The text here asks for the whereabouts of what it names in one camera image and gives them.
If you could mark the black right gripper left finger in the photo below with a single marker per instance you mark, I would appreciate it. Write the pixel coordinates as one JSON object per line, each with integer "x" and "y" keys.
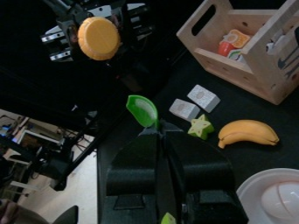
{"x": 133, "y": 169}

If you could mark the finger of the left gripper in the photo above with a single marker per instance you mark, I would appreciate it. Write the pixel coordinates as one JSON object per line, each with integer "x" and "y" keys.
{"x": 73, "y": 38}
{"x": 123, "y": 32}

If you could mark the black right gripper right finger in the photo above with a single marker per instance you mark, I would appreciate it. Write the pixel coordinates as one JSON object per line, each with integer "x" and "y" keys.
{"x": 202, "y": 169}

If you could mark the orange round disc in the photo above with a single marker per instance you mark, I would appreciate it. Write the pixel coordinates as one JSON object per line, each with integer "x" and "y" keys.
{"x": 99, "y": 38}

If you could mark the green toy star fruit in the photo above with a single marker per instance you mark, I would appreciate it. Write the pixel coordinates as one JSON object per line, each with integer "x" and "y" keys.
{"x": 201, "y": 127}

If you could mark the white round cup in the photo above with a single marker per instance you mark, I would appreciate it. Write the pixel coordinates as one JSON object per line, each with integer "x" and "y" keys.
{"x": 253, "y": 195}

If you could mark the yellow toy banana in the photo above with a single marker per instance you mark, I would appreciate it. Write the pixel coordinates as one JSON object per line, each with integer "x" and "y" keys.
{"x": 248, "y": 131}

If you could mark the grey speckled toy block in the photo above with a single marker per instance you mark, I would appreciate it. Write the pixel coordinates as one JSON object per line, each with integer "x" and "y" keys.
{"x": 204, "y": 98}
{"x": 183, "y": 109}

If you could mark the red toy food piece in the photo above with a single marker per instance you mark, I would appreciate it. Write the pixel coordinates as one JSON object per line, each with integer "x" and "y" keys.
{"x": 226, "y": 48}

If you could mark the white desk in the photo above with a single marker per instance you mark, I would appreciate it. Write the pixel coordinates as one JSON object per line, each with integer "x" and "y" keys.
{"x": 35, "y": 132}

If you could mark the orange yellow toy food piece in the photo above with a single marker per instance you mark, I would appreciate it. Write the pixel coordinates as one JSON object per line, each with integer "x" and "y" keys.
{"x": 238, "y": 38}

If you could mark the green white toy food piece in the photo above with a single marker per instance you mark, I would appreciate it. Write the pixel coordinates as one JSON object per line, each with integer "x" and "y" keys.
{"x": 236, "y": 55}

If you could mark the light wooden crate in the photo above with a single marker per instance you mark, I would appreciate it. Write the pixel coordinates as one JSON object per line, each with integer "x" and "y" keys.
{"x": 269, "y": 70}

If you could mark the black frame leg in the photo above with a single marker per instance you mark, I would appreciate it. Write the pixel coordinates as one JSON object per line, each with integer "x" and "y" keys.
{"x": 83, "y": 145}

